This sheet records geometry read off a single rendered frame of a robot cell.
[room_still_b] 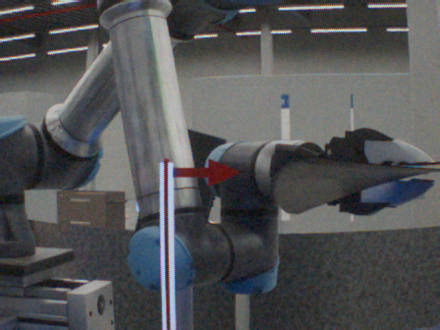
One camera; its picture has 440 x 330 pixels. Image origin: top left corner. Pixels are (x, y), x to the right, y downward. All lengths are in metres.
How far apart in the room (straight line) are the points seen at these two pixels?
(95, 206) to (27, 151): 6.31
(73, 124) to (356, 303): 1.65
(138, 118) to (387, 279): 1.90
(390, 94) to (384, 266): 4.30
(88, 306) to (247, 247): 0.31
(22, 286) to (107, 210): 6.34
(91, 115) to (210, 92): 6.17
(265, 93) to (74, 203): 2.28
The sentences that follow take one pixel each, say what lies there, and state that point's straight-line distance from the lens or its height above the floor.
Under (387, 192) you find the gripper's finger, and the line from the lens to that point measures 0.74.
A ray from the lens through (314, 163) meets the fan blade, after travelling 0.54.
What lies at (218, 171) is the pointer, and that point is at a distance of 0.62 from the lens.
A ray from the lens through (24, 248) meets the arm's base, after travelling 1.16.
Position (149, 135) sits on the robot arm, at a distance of 0.84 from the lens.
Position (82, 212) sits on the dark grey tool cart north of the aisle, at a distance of 7.55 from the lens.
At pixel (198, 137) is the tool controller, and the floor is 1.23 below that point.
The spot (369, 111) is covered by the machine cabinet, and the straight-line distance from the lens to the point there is 6.83.
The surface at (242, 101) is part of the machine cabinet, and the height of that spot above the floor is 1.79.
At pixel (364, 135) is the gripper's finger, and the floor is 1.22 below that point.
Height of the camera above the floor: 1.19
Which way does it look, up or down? 1 degrees down
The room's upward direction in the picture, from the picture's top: straight up
